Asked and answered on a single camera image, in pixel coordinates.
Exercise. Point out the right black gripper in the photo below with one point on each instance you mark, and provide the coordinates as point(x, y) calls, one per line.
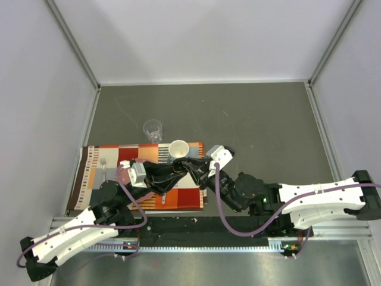
point(202, 165)

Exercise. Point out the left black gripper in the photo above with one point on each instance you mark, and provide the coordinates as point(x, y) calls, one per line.
point(161, 177)

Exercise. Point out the black round earbud case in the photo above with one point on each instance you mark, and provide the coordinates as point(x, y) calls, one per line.
point(230, 149)

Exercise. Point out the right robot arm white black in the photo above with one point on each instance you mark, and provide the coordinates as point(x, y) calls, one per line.
point(290, 206)

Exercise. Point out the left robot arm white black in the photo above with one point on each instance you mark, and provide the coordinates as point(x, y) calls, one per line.
point(117, 213)

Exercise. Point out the white blue mug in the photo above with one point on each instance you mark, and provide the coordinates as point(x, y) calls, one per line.
point(178, 149)

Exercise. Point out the clear plastic cup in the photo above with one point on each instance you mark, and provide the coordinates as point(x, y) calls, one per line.
point(153, 129)

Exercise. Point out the pink polka dot plate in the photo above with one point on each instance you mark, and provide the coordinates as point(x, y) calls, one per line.
point(139, 194)

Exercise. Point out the silver fork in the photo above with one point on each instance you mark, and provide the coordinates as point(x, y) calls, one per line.
point(103, 164)

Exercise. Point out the orange patterned placemat cloth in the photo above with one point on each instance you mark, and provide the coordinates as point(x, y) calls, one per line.
point(98, 164)

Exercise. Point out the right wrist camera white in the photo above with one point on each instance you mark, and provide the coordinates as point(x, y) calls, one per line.
point(218, 154)

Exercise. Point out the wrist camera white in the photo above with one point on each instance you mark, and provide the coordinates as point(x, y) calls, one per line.
point(218, 154)
point(133, 173)

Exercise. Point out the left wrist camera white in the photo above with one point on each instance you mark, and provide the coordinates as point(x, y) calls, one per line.
point(133, 173)

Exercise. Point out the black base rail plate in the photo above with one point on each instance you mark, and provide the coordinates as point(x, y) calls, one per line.
point(198, 232)

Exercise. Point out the white comb cable duct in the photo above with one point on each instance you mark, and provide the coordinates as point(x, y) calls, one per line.
point(120, 246)

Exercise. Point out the aluminium frame post left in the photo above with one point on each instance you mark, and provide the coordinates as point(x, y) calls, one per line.
point(74, 46)

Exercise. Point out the aluminium frame post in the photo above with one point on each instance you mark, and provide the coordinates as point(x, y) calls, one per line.
point(74, 46)
point(353, 10)

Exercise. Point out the aluminium frame post right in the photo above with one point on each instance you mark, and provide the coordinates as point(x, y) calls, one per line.
point(353, 10)

